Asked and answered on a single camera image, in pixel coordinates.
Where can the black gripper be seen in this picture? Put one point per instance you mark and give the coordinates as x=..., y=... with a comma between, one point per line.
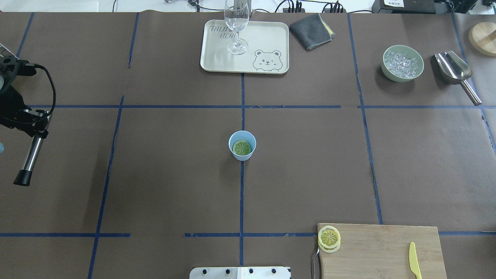
x=11, y=104

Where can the metal muddler black tip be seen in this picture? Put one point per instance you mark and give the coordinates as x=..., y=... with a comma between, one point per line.
x=25, y=173

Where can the lemon slice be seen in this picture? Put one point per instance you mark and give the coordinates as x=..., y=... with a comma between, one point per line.
x=241, y=148

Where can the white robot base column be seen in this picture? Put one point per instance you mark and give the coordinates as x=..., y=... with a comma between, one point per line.
x=261, y=272

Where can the light blue cup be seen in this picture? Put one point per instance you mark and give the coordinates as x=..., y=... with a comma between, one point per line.
x=245, y=135

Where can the lemon half on board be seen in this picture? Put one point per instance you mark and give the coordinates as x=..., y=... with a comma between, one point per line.
x=329, y=239

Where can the clear wine glass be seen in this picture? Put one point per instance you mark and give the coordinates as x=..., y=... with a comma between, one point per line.
x=236, y=17

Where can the grey folded cloth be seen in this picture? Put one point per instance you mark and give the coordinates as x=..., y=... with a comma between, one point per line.
x=312, y=31

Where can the bamboo cutting board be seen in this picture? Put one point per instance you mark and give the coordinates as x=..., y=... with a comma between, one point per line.
x=370, y=251

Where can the green bowl of ice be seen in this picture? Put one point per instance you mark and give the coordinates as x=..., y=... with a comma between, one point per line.
x=400, y=63

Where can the yellow plastic knife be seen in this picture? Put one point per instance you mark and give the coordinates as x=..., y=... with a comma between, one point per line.
x=413, y=261

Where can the metal ice scoop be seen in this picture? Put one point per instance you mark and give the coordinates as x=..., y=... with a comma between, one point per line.
x=454, y=70

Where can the wooden mug tree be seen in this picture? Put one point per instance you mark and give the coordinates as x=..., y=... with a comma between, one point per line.
x=482, y=37

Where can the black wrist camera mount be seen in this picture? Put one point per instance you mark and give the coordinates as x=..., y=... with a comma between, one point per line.
x=11, y=67

